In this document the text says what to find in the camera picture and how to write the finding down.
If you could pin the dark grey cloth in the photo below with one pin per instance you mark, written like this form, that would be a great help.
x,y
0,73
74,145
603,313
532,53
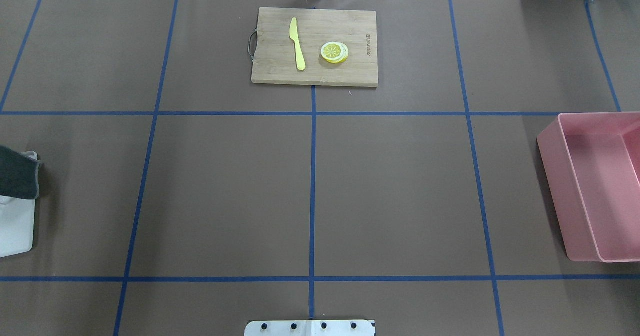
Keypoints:
x,y
19,175

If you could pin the lemon slice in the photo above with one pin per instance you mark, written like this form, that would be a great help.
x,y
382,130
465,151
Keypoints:
x,y
334,52

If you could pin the bamboo cutting board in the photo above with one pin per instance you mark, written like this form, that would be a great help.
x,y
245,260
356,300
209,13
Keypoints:
x,y
274,56

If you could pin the yellow plastic knife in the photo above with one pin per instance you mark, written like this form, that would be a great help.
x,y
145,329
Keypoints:
x,y
300,62

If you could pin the pink plastic bin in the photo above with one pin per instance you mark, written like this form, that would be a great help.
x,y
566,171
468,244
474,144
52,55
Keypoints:
x,y
591,162

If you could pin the white rectangular tray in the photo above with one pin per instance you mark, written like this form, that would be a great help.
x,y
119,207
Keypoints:
x,y
17,222

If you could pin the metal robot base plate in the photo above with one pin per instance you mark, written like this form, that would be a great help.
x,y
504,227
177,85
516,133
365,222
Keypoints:
x,y
336,327

